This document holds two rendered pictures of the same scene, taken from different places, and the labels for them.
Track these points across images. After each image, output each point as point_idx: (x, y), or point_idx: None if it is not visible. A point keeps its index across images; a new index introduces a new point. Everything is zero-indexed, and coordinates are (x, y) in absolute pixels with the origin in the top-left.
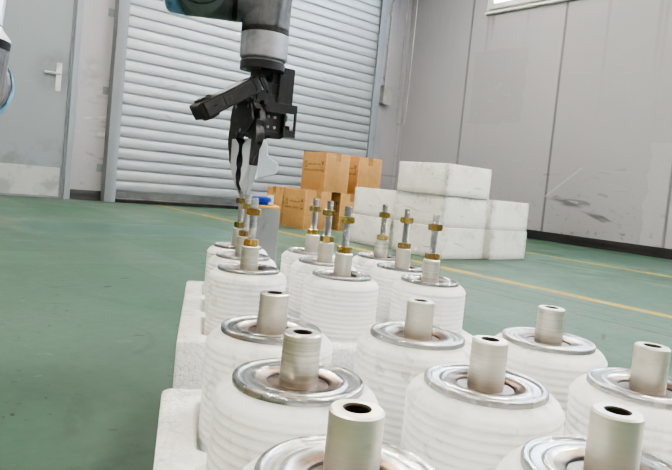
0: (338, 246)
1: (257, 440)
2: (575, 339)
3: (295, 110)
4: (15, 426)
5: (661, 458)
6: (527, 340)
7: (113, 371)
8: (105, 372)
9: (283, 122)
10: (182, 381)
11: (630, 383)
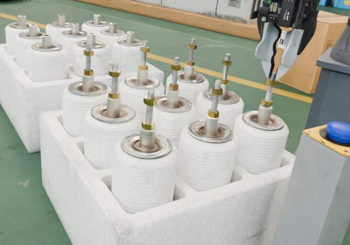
0: (146, 64)
1: None
2: (36, 46)
3: None
4: None
5: (51, 24)
6: (55, 44)
7: (348, 242)
8: (349, 238)
9: (259, 2)
10: None
11: (37, 35)
